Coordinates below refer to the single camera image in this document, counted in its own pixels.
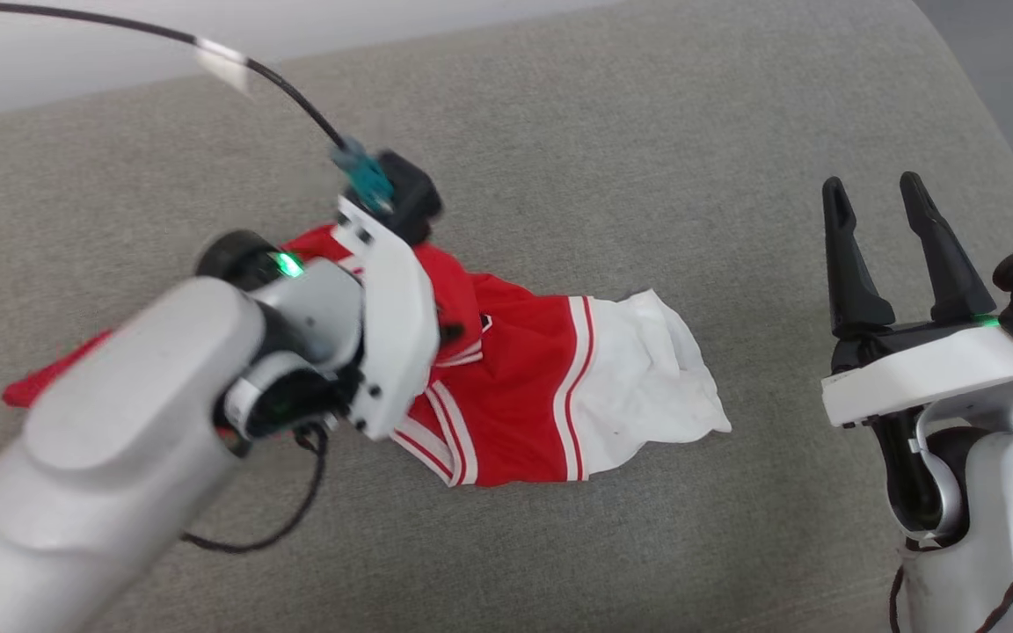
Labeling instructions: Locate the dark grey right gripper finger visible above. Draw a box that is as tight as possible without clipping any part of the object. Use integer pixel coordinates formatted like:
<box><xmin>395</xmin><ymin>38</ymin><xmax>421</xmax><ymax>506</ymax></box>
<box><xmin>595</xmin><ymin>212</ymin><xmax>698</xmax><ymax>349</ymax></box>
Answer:
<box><xmin>899</xmin><ymin>171</ymin><xmax>998</xmax><ymax>323</ymax></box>
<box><xmin>821</xmin><ymin>176</ymin><xmax>897</xmax><ymax>340</ymax></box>

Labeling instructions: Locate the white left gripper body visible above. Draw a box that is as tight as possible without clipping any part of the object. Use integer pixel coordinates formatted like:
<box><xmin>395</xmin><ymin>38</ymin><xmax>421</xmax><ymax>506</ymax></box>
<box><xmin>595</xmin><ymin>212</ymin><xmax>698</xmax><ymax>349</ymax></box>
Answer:
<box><xmin>334</xmin><ymin>199</ymin><xmax>442</xmax><ymax>441</ymax></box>

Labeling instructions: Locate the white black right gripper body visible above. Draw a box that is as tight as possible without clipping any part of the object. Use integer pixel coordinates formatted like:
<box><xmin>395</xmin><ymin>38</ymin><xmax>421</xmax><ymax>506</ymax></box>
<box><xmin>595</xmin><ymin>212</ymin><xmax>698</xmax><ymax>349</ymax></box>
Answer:
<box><xmin>820</xmin><ymin>312</ymin><xmax>1013</xmax><ymax>430</ymax></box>

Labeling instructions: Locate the red and white jersey shirt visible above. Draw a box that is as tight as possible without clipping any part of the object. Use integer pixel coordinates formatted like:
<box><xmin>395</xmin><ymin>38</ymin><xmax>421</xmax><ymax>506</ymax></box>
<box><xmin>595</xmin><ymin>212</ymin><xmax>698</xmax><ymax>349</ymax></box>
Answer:
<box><xmin>1</xmin><ymin>224</ymin><xmax>733</xmax><ymax>489</ymax></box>

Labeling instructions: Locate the grey fabric sofa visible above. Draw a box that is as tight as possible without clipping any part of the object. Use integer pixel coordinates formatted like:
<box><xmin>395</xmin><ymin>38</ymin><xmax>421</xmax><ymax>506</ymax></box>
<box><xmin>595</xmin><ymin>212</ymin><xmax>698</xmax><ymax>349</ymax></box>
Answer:
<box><xmin>0</xmin><ymin>0</ymin><xmax>1013</xmax><ymax>633</ymax></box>

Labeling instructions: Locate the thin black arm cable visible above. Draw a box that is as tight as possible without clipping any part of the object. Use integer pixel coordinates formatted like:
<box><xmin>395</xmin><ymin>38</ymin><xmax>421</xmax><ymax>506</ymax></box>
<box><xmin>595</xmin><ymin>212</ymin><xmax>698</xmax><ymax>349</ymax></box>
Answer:
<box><xmin>179</xmin><ymin>422</ymin><xmax>330</xmax><ymax>554</ymax></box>

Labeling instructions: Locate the thin black camera cable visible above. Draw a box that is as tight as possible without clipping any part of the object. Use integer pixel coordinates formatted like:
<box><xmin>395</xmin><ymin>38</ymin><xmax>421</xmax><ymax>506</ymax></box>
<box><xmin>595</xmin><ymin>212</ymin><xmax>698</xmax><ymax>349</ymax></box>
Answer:
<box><xmin>0</xmin><ymin>0</ymin><xmax>347</xmax><ymax>149</ymax></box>

